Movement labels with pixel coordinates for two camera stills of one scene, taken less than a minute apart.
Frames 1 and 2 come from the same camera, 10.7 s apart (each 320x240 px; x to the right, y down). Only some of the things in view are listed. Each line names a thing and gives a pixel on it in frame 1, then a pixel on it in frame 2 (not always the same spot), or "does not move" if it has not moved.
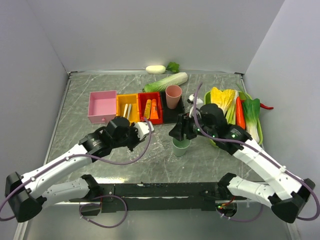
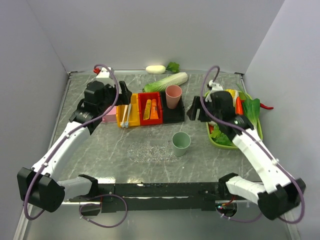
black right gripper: x=177 y=131 → x=197 y=104
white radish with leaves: x=173 y=66 does not move
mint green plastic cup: x=179 y=147 does not move
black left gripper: x=137 y=140 → x=126 y=93
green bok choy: x=251 y=106 does not move
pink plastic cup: x=173 y=93 does not move
